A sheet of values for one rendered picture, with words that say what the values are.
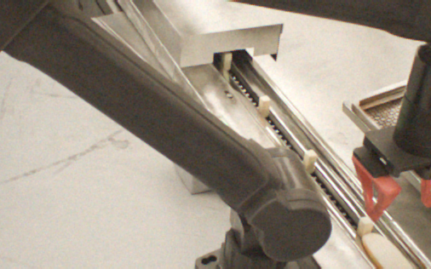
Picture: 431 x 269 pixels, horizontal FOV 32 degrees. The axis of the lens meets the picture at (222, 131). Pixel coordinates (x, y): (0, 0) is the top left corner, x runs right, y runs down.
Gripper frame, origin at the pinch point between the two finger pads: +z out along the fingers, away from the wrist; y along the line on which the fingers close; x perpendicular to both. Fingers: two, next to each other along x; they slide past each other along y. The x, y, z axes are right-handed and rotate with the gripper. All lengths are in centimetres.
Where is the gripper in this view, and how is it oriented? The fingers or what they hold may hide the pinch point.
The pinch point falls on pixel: (399, 205)
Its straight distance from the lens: 87.5
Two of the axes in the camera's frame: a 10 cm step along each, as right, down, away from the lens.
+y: 9.1, -1.8, 3.8
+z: -0.8, 8.1, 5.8
